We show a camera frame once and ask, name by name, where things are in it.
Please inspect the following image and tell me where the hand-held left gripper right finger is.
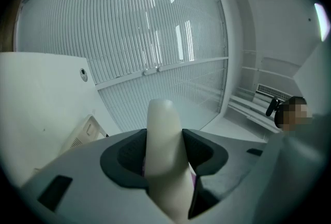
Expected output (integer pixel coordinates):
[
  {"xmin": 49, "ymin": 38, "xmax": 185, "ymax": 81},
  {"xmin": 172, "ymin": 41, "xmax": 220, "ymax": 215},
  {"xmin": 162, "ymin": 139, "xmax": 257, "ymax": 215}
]
[{"xmin": 182, "ymin": 128, "xmax": 267, "ymax": 224}]

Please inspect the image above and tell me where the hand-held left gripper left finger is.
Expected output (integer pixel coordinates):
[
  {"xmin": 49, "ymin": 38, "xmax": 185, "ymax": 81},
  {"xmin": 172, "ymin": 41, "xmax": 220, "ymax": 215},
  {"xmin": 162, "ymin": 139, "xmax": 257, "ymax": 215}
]
[{"xmin": 20, "ymin": 128, "xmax": 169, "ymax": 224}]

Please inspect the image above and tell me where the purple cloth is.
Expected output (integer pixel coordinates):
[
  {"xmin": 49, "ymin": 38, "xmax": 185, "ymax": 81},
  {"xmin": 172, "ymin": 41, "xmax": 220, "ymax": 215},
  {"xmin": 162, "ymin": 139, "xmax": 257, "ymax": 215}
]
[{"xmin": 140, "ymin": 159, "xmax": 199, "ymax": 194}]

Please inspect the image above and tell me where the beige telephone base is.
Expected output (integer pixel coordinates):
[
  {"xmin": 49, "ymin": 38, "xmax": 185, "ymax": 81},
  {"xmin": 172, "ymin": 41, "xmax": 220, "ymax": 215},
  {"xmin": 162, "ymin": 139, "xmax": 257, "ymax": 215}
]
[{"xmin": 59, "ymin": 114, "xmax": 107, "ymax": 158}]

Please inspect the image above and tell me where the white slatted window blind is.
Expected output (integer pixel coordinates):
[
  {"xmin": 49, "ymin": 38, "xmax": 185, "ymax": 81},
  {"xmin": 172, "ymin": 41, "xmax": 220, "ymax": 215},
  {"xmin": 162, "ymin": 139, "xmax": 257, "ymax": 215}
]
[
  {"xmin": 96, "ymin": 58, "xmax": 230, "ymax": 133},
  {"xmin": 15, "ymin": 0, "xmax": 229, "ymax": 85}
]

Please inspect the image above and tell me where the white air conditioner vent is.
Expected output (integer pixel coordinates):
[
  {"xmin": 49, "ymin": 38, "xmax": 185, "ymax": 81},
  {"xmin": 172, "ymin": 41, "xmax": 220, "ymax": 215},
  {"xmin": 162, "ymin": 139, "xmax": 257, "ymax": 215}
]
[{"xmin": 254, "ymin": 83, "xmax": 293, "ymax": 105}]

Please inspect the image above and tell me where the person's head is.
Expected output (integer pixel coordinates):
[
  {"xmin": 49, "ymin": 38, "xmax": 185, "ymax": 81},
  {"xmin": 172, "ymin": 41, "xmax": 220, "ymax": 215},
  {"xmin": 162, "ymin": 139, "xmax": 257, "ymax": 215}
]
[{"xmin": 280, "ymin": 96, "xmax": 314, "ymax": 132}]

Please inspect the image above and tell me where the white table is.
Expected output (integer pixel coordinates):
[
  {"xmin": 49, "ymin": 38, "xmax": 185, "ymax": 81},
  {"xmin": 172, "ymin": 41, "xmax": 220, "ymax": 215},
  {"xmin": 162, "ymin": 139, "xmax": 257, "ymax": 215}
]
[{"xmin": 0, "ymin": 51, "xmax": 122, "ymax": 189}]

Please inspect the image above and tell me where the white ceiling light panel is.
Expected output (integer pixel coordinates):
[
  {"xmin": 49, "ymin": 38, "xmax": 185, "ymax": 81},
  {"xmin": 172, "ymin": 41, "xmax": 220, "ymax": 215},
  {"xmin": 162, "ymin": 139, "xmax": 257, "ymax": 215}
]
[{"xmin": 313, "ymin": 2, "xmax": 330, "ymax": 42}]

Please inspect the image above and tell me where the black head-worn camera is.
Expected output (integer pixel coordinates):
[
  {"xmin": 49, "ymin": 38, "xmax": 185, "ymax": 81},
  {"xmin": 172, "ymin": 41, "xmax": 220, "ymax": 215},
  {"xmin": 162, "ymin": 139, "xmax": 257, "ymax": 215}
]
[{"xmin": 265, "ymin": 96, "xmax": 282, "ymax": 117}]

